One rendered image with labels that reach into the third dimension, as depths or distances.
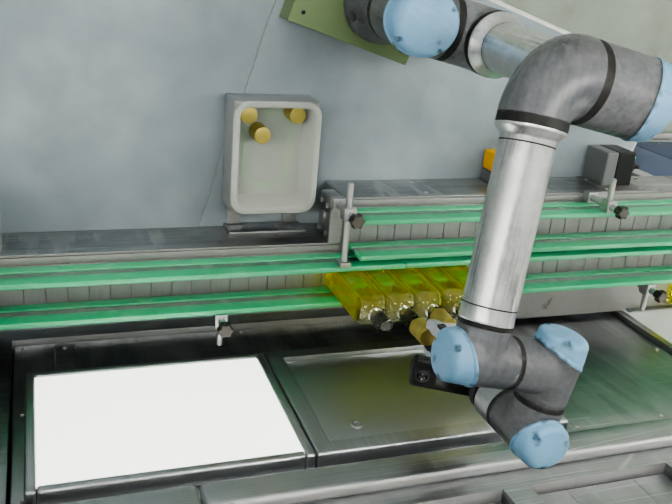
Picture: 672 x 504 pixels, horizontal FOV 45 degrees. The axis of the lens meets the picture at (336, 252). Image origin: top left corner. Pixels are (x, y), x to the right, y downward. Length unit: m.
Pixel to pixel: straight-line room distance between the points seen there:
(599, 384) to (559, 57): 0.85
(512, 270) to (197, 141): 0.79
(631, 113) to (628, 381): 0.78
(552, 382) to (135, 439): 0.64
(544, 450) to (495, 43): 0.66
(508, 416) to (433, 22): 0.66
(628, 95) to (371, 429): 0.67
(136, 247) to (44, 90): 0.33
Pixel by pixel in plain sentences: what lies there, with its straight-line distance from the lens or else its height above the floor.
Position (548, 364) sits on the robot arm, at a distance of 1.14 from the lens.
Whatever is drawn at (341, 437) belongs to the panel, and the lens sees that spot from 1.37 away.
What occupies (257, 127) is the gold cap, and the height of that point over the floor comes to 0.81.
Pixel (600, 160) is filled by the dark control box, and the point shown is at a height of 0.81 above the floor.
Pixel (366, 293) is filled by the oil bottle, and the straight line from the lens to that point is 1.51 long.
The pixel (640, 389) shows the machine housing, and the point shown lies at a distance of 1.78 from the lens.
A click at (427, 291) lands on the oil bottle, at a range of 1.55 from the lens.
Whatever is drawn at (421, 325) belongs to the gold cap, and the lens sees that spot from 1.44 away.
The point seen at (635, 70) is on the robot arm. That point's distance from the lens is 1.14.
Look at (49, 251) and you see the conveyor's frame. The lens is 1.57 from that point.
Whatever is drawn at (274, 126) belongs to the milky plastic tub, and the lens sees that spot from 1.65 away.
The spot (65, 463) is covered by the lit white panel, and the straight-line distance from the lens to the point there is 1.31.
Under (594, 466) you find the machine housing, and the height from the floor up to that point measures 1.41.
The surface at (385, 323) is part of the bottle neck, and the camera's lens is 1.47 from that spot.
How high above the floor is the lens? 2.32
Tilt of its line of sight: 61 degrees down
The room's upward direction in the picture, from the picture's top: 138 degrees clockwise
